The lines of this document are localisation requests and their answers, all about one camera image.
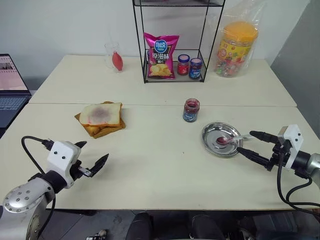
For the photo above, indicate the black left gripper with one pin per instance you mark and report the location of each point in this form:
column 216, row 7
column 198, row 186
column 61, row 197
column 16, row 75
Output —
column 79, row 171

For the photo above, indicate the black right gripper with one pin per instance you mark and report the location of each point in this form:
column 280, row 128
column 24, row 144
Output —
column 277, row 155

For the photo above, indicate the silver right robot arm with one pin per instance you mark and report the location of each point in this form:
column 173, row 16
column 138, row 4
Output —
column 311, row 165

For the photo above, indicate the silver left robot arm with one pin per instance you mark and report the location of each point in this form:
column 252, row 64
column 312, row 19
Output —
column 22, row 195

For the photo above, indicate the toasted bread slice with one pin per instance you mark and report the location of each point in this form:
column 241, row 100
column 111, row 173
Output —
column 107, row 133
column 110, row 127

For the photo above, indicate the metal spoon with jam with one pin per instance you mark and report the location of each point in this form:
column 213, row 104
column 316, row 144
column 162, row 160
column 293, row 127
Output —
column 222, row 140

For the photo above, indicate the white bread slice with jam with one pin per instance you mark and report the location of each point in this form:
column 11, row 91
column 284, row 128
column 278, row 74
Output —
column 100, row 113

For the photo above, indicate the open blue-label jam jar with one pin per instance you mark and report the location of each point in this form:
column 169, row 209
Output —
column 191, row 112

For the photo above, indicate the blue lid jar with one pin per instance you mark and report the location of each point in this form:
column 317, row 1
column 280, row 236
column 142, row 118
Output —
column 195, row 70

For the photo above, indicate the red lid jar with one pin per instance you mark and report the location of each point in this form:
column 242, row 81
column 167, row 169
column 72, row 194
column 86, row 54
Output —
column 183, row 66

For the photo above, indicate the round metal plate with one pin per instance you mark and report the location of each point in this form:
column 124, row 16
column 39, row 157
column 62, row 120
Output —
column 217, row 130

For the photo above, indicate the red silicone brush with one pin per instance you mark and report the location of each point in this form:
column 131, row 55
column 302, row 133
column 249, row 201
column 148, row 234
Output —
column 117, row 61

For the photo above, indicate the clear glass cup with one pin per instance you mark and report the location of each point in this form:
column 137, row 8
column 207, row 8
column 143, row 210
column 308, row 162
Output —
column 110, row 57

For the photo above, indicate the candy jar with orange lid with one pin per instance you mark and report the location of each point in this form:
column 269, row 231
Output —
column 235, row 50

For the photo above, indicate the open laptop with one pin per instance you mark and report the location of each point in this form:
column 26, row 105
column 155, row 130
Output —
column 11, row 82

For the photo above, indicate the pink potato chips bag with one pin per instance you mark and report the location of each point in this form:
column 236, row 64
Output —
column 161, row 57

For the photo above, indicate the candy jar in plastic bag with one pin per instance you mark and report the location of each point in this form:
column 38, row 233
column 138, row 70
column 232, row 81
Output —
column 250, row 12

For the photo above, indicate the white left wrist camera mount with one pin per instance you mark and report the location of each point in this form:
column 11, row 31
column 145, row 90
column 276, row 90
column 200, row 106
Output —
column 62, row 155

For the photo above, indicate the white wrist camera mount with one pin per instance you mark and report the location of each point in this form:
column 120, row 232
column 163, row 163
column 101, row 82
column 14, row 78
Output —
column 293, row 140
column 62, row 155

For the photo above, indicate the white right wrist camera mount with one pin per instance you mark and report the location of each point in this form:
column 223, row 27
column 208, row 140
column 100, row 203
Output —
column 293, row 140

